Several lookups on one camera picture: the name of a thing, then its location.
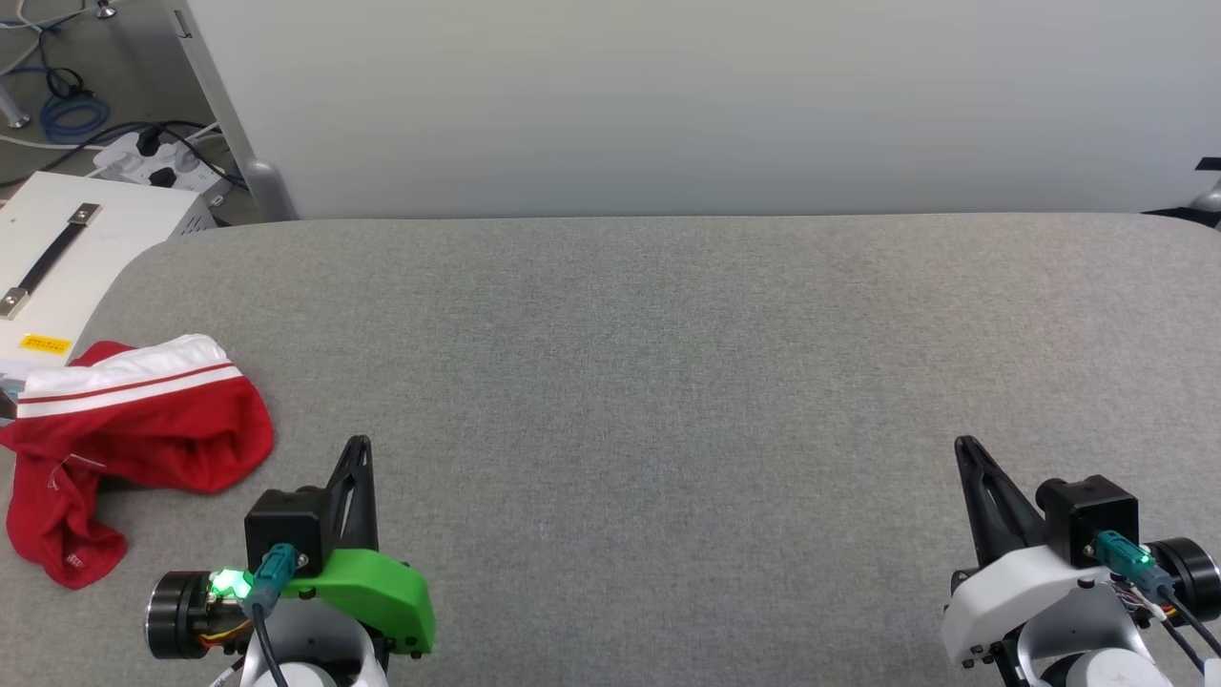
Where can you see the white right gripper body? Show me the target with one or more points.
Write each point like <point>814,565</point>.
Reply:
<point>1021,587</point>

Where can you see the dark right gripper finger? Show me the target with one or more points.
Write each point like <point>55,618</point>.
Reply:
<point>978,530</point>
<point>1011,520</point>

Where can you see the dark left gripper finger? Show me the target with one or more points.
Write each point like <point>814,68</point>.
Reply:
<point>339,496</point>
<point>367,515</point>

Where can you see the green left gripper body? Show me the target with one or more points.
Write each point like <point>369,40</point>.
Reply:
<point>382,592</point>

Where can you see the red and white shirt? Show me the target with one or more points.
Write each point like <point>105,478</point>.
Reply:
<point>172,429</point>

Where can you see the grey partition foot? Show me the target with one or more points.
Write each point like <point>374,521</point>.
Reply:
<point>267,186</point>

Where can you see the yellow warning label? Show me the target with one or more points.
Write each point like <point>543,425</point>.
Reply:
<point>45,343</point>

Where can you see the white equipment box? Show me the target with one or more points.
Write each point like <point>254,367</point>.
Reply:
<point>124,229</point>

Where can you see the white power strip with plugs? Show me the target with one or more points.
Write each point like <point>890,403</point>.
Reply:
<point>134,164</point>

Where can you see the white stand foot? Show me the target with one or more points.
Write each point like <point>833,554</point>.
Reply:
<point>14,114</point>

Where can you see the white partition panel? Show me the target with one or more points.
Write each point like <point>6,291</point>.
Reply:
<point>668,95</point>

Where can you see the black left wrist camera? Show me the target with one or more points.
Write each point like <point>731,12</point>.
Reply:
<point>286,525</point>

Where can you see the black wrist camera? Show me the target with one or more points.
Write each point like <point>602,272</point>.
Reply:
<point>1092,510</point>
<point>286,525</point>

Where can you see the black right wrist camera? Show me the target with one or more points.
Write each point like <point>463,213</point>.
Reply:
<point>1092,510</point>

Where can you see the grey metal stand frame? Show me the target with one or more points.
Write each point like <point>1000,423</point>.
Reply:
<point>1207,198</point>

